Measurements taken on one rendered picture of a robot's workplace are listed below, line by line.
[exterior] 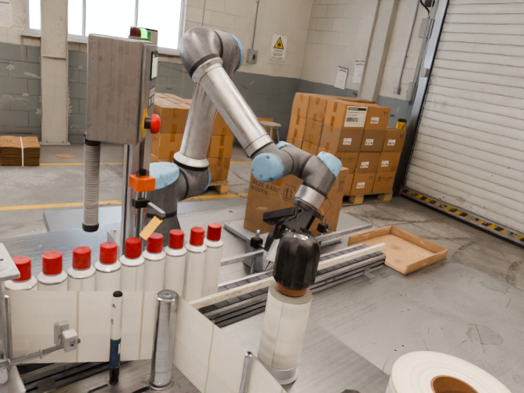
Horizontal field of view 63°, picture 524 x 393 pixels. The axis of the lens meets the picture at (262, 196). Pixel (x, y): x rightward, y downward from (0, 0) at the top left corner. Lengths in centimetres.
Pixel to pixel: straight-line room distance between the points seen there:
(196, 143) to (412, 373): 90
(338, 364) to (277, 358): 17
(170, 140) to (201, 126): 298
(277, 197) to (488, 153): 399
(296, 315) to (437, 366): 25
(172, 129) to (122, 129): 346
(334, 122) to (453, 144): 157
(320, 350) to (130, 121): 63
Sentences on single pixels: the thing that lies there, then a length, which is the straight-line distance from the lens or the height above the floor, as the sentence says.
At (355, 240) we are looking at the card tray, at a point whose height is 84.
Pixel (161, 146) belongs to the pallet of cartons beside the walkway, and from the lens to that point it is 431.
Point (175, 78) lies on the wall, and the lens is 669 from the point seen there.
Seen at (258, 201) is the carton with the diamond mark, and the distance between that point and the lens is 158.
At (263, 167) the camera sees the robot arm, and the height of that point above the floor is 122.
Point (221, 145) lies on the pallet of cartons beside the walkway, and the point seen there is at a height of 54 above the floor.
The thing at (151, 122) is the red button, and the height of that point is 133.
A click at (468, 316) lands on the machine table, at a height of 83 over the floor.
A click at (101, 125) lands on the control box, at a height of 132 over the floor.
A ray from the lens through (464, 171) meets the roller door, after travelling 544.
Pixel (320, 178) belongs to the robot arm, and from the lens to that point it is 118.
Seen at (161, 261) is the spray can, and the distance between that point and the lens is 96.
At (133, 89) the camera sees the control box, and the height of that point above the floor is 139.
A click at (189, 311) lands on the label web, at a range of 77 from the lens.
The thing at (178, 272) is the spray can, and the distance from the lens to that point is 100.
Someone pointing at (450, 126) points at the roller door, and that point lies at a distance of 555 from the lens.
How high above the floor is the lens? 148
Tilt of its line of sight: 18 degrees down
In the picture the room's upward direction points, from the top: 9 degrees clockwise
